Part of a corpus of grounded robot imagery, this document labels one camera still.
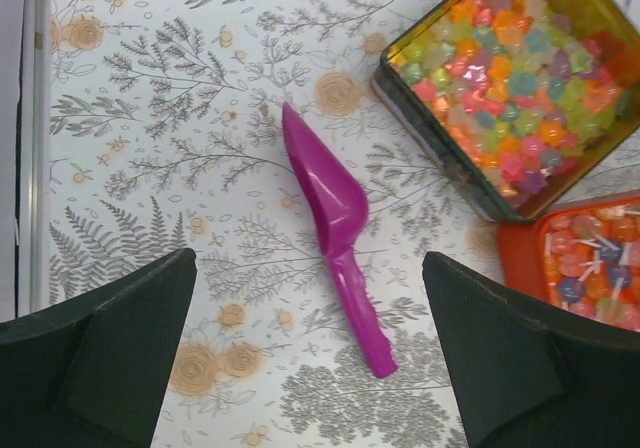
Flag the floral table mat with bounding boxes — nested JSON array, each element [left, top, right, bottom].
[[47, 0, 502, 447]]

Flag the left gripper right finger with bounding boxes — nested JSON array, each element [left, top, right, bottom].
[[423, 252, 639, 447]]

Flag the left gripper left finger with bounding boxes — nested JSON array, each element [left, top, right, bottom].
[[1, 248, 197, 447]]

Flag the purple plastic scoop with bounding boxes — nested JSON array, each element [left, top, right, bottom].
[[282, 103, 397, 378]]

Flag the dark tin translucent star candies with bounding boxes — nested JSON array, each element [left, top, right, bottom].
[[373, 0, 639, 222]]

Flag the orange tin of lollipops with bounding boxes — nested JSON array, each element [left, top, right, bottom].
[[497, 190, 639, 332]]

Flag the aluminium frame rail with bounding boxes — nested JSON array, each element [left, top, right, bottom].
[[15, 0, 51, 316]]

